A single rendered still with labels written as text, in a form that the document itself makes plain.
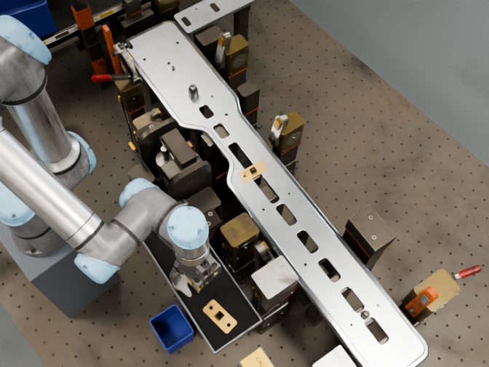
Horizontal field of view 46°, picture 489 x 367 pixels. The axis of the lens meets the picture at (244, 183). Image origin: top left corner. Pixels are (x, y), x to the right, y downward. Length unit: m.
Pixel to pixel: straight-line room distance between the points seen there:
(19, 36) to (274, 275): 0.83
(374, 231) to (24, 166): 0.99
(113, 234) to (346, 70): 1.48
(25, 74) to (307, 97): 1.35
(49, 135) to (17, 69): 0.24
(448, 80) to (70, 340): 2.40
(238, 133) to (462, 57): 1.98
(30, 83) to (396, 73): 2.47
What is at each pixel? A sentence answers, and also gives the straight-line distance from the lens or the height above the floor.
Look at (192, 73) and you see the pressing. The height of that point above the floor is 1.00.
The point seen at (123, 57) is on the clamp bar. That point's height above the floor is 1.19.
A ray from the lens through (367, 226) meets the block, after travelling 1.67.
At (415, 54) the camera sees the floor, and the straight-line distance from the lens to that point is 3.44.
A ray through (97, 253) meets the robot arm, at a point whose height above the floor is 1.52.
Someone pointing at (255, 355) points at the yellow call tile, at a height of 1.16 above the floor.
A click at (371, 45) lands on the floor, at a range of 3.42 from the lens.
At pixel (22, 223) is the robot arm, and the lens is 1.44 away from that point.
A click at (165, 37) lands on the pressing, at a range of 2.04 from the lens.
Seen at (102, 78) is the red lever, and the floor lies 1.14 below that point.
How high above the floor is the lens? 2.53
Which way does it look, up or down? 63 degrees down
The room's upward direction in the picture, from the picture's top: 2 degrees clockwise
